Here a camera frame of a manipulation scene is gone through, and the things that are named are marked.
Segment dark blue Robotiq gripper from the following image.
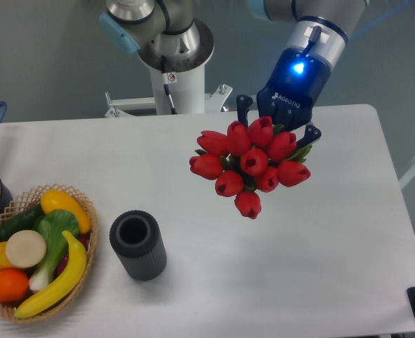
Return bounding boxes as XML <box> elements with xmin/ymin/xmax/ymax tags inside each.
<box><xmin>236</xmin><ymin>48</ymin><xmax>331</xmax><ymax>149</ymax></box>

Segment red tulip bouquet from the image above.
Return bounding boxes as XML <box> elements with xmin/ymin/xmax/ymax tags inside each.
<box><xmin>189</xmin><ymin>117</ymin><xmax>312</xmax><ymax>219</ymax></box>

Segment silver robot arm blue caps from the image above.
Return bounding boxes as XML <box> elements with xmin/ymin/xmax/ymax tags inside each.
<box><xmin>99</xmin><ymin>1</ymin><xmax>368</xmax><ymax>148</ymax></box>

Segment dark grey ribbed vase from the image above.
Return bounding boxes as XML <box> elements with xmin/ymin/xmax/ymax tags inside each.
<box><xmin>109</xmin><ymin>210</ymin><xmax>167</xmax><ymax>281</ymax></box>

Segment yellow squash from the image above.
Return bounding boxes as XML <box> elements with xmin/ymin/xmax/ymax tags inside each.
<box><xmin>40</xmin><ymin>189</ymin><xmax>91</xmax><ymax>234</ymax></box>

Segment green bok choy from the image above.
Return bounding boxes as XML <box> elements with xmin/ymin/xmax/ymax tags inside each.
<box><xmin>29</xmin><ymin>209</ymin><xmax>79</xmax><ymax>293</ymax></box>

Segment yellow banana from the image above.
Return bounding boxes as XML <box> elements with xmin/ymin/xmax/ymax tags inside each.
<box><xmin>14</xmin><ymin>230</ymin><xmax>87</xmax><ymax>319</ymax></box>

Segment green cucumber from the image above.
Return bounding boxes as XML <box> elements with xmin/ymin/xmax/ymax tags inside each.
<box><xmin>0</xmin><ymin>204</ymin><xmax>44</xmax><ymax>242</ymax></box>

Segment beige round disc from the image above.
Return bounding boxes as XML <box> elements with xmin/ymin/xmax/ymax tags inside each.
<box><xmin>5</xmin><ymin>230</ymin><xmax>46</xmax><ymax>268</ymax></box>

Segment orange fruit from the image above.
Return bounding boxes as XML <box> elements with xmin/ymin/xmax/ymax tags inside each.
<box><xmin>0</xmin><ymin>268</ymin><xmax>30</xmax><ymax>303</ymax></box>

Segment woven wicker basket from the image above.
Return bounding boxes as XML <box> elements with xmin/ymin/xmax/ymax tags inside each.
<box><xmin>0</xmin><ymin>184</ymin><xmax>98</xmax><ymax>323</ymax></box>

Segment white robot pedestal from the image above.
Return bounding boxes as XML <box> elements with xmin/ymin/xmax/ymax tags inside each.
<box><xmin>105</xmin><ymin>18</ymin><xmax>233</xmax><ymax>118</ymax></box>

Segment black cable on pedestal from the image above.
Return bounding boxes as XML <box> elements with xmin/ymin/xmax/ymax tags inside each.
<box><xmin>160</xmin><ymin>55</ymin><xmax>178</xmax><ymax>115</ymax></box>

